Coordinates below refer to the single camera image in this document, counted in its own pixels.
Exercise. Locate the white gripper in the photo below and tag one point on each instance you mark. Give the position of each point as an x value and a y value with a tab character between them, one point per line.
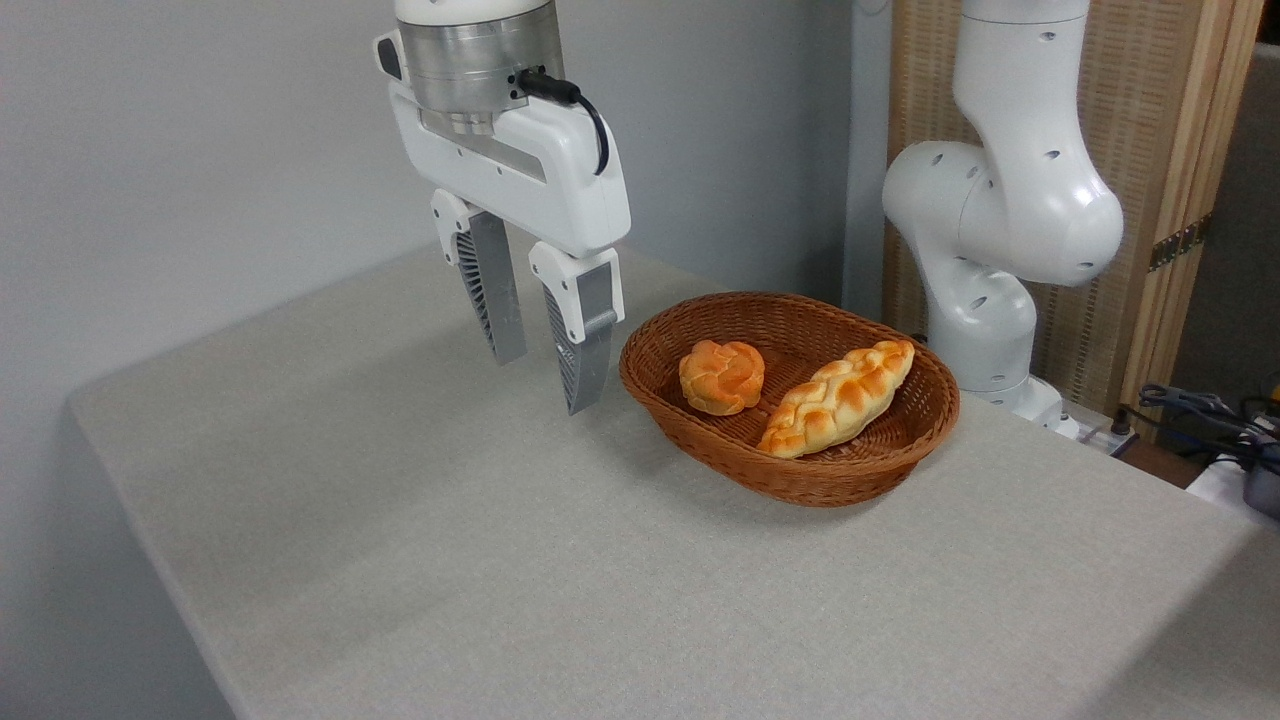
560	170

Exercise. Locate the wooden folding screen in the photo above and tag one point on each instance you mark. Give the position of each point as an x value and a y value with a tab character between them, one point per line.
1150	100

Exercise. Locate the brown wicker basket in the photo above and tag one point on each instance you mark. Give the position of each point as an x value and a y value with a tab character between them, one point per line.
870	440

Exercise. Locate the brass screen hinge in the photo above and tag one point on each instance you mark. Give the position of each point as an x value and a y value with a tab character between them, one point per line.
1180	243

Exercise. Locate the long braided bread loaf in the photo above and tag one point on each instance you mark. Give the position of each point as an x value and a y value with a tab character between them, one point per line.
835	400

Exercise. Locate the grey fabric table cover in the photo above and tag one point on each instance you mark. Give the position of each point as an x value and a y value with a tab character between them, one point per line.
500	560

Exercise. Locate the round knotted bread roll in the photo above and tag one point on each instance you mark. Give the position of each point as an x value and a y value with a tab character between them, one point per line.
722	377

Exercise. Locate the grey box with white base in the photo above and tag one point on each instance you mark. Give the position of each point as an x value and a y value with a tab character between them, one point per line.
1262	490

